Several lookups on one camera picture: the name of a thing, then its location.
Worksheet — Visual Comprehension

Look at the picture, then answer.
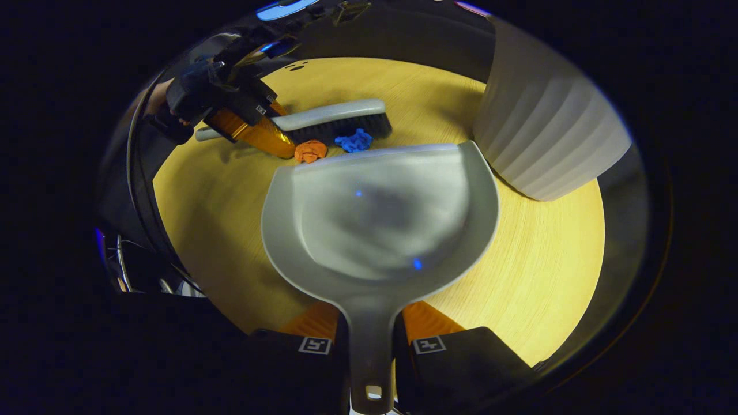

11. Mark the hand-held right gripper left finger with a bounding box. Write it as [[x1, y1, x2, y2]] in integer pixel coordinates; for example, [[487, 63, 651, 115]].
[[248, 300, 351, 415]]

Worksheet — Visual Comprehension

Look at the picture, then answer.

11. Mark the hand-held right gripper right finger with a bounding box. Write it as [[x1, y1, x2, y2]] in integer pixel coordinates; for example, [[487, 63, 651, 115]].
[[393, 300, 534, 415]]

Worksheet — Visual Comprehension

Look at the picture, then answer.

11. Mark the orange paper trash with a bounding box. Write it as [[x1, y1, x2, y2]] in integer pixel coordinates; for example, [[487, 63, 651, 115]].
[[294, 139, 328, 164]]

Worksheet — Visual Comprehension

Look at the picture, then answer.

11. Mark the blue paper trash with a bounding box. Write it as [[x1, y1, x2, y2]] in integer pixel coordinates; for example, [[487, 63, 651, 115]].
[[334, 128, 374, 154]]

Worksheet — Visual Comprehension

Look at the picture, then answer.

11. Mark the grey plastic dustpan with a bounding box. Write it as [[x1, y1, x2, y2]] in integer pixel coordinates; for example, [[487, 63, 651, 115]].
[[261, 140, 501, 415]]

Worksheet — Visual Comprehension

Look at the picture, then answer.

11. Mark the white ribbed garbage bin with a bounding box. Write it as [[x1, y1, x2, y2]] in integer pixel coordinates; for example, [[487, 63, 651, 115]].
[[473, 14, 633, 202]]

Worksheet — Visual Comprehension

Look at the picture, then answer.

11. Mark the black backdrop cloth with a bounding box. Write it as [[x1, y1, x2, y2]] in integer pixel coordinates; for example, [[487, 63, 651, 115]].
[[133, 0, 652, 369]]

